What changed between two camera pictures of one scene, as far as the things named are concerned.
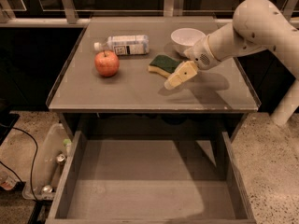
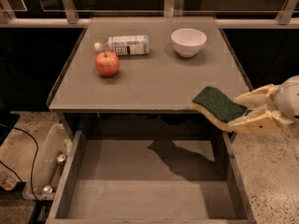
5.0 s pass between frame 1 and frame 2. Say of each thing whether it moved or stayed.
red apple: stayed
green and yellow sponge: moved
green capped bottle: stayed
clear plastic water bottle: stayed
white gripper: moved
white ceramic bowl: stayed
